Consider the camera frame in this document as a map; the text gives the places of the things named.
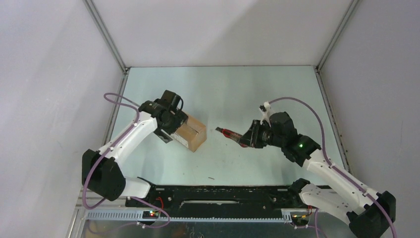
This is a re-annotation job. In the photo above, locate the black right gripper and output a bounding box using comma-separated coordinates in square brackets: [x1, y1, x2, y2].
[237, 119, 285, 149]

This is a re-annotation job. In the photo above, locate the brown cardboard express box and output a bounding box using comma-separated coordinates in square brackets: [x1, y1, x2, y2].
[170, 114, 207, 152]

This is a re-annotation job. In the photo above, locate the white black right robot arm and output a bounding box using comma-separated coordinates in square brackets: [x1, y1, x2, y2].
[238, 112, 396, 238]

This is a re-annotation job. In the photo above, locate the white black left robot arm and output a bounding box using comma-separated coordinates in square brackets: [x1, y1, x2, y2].
[82, 90, 188, 207]

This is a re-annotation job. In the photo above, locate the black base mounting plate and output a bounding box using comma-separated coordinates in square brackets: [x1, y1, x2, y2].
[144, 185, 313, 220]

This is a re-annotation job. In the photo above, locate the right controller board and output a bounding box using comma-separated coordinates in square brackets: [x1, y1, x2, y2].
[291, 215, 310, 228]

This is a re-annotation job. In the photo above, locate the controller board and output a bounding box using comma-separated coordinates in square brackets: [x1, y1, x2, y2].
[142, 210, 160, 219]
[291, 215, 310, 228]

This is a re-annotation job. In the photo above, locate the left controller board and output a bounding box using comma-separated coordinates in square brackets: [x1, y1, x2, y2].
[142, 210, 160, 219]

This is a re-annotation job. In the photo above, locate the aluminium frame rail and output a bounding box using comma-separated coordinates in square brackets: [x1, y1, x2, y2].
[65, 187, 384, 238]

